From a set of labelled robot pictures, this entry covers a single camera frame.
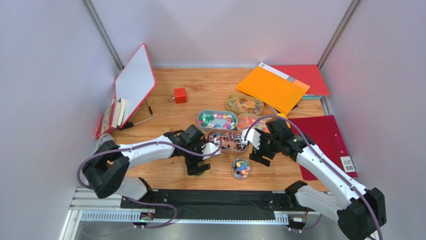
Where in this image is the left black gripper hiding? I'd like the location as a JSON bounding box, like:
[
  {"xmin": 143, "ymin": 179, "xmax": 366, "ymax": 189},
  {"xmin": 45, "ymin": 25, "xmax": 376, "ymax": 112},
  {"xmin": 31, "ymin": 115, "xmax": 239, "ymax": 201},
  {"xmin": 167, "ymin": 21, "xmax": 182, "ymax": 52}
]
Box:
[{"xmin": 183, "ymin": 138, "xmax": 211, "ymax": 176}]

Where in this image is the clear glass jar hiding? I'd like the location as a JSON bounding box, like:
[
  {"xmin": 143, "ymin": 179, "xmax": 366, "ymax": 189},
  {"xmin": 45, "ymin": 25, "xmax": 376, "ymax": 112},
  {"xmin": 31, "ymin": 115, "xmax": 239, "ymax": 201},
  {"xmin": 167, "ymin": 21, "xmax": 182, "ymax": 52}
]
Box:
[{"xmin": 231, "ymin": 158, "xmax": 251, "ymax": 180}]

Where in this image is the beige tray of star candies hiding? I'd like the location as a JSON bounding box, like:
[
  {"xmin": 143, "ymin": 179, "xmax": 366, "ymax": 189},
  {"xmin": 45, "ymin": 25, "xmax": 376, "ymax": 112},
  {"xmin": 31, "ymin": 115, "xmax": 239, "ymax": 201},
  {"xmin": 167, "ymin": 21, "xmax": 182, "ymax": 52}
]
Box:
[{"xmin": 236, "ymin": 113, "xmax": 271, "ymax": 133}]

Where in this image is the yellow plastic scoop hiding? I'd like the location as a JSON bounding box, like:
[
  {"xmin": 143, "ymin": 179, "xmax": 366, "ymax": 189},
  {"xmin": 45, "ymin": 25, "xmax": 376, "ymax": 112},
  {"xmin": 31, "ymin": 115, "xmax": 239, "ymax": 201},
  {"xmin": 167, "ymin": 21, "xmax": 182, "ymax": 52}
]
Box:
[{"xmin": 276, "ymin": 113, "xmax": 292, "ymax": 129}]

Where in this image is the grey tray of round candies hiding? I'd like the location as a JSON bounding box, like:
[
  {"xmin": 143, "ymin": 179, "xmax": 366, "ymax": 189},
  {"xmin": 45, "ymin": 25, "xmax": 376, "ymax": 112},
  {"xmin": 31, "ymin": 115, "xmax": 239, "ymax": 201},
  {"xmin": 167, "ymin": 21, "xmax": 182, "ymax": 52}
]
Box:
[{"xmin": 196, "ymin": 109, "xmax": 237, "ymax": 132}]

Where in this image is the gold round lid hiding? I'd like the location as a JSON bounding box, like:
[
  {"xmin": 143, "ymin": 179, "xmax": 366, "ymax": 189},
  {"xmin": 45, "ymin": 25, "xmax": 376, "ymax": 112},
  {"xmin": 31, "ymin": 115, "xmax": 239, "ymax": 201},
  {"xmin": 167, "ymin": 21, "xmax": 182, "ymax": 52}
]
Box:
[{"xmin": 193, "ymin": 171, "xmax": 206, "ymax": 177}]

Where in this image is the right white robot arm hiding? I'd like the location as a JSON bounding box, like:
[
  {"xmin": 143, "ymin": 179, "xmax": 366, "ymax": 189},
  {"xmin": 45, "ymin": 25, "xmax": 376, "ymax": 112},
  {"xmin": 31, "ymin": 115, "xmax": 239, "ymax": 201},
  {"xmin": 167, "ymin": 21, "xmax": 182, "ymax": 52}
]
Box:
[{"xmin": 241, "ymin": 115, "xmax": 387, "ymax": 240}]

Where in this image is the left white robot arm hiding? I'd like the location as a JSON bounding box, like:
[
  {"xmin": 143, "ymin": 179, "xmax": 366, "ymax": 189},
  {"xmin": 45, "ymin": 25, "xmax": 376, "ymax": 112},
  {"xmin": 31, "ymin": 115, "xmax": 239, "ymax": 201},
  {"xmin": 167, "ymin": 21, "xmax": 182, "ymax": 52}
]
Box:
[{"xmin": 76, "ymin": 124, "xmax": 221, "ymax": 200}]

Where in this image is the beige tray of popsicle candies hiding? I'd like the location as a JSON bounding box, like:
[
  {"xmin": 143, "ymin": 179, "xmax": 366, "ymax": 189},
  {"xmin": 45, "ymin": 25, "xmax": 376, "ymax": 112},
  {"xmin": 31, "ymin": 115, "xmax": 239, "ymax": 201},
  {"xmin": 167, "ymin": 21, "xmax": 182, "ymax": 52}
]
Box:
[{"xmin": 225, "ymin": 93, "xmax": 264, "ymax": 116}]

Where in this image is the dark red folder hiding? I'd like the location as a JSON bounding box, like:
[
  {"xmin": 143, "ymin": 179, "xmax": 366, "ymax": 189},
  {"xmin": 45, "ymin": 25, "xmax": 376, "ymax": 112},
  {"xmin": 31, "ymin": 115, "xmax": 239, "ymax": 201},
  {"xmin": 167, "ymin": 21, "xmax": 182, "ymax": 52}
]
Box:
[{"xmin": 291, "ymin": 115, "xmax": 358, "ymax": 178}]

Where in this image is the orange folder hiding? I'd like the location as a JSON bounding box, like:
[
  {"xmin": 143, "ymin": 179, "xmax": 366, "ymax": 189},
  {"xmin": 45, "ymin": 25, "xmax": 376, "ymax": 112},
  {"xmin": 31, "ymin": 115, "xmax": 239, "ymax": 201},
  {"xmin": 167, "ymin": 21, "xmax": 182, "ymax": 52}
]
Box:
[{"xmin": 236, "ymin": 62, "xmax": 310, "ymax": 115}]

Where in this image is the teal book under folder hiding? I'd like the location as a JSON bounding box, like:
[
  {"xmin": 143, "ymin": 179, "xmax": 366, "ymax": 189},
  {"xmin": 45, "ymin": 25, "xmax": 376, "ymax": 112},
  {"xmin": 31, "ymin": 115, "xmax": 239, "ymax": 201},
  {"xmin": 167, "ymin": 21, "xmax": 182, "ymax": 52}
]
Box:
[{"xmin": 302, "ymin": 95, "xmax": 323, "ymax": 100}]

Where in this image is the red cube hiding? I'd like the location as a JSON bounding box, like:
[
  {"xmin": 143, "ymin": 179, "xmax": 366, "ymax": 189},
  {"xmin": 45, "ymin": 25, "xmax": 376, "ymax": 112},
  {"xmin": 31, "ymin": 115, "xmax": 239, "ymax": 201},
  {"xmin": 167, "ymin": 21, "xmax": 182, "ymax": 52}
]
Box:
[{"xmin": 173, "ymin": 87, "xmax": 188, "ymax": 104}]

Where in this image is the metal board stand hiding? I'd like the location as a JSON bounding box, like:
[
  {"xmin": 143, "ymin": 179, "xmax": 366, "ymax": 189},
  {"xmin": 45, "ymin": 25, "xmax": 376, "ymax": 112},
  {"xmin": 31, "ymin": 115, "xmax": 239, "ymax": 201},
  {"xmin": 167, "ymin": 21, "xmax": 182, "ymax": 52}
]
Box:
[{"xmin": 118, "ymin": 98, "xmax": 154, "ymax": 131}]

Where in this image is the clear plastic cup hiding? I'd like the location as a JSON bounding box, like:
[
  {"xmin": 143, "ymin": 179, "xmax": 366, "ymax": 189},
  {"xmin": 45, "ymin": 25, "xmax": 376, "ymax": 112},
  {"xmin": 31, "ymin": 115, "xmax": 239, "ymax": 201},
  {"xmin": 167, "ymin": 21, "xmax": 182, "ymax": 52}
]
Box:
[{"xmin": 98, "ymin": 133, "xmax": 114, "ymax": 145}]

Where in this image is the red folder at back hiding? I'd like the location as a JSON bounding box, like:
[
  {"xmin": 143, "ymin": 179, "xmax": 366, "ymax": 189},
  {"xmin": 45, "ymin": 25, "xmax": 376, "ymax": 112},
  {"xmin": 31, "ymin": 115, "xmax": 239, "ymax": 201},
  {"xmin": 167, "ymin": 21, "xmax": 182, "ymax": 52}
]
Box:
[{"xmin": 272, "ymin": 64, "xmax": 331, "ymax": 97}]

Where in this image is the stack of books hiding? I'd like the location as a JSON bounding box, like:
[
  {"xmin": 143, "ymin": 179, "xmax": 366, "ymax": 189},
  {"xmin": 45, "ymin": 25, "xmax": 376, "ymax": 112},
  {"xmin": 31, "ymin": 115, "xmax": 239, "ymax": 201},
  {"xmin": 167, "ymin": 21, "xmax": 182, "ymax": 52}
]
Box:
[{"xmin": 94, "ymin": 98, "xmax": 127, "ymax": 139}]

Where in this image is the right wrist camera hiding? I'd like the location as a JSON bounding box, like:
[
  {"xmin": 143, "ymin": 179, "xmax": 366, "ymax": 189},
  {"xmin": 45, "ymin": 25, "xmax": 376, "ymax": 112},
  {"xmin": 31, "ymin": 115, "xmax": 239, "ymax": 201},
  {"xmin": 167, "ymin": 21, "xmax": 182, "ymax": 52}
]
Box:
[{"xmin": 240, "ymin": 128, "xmax": 265, "ymax": 150}]

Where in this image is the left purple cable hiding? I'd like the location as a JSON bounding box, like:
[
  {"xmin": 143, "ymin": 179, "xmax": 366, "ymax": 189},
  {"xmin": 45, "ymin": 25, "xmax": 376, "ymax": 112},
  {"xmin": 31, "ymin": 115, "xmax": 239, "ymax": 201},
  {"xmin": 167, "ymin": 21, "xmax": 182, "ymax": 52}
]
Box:
[{"xmin": 75, "ymin": 136, "xmax": 223, "ymax": 229}]

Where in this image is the purple cable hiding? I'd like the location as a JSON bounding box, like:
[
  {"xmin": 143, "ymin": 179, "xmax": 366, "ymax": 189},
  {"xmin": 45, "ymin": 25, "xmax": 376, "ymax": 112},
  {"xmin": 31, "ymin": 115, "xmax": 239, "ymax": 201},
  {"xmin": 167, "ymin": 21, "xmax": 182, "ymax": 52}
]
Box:
[
  {"xmin": 243, "ymin": 114, "xmax": 385, "ymax": 240},
  {"xmin": 75, "ymin": 136, "xmax": 223, "ymax": 229}
]

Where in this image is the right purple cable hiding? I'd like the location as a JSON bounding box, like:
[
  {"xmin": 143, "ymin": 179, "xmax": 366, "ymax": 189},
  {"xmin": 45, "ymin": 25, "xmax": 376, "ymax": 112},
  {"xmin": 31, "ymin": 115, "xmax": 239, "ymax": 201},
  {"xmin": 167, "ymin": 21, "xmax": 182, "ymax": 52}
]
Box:
[{"xmin": 243, "ymin": 114, "xmax": 385, "ymax": 240}]

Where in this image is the white board with red frame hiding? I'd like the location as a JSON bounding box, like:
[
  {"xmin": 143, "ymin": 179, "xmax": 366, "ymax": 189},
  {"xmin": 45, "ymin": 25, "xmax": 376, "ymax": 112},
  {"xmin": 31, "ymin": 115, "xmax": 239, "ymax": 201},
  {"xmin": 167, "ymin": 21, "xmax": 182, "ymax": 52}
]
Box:
[{"xmin": 114, "ymin": 43, "xmax": 157, "ymax": 129}]

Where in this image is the aluminium rail frame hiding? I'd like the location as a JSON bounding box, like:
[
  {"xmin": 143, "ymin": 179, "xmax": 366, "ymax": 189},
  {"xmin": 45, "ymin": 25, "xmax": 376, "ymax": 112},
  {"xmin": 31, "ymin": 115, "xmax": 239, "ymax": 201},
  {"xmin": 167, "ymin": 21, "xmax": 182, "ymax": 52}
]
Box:
[{"xmin": 59, "ymin": 186, "xmax": 380, "ymax": 240}]

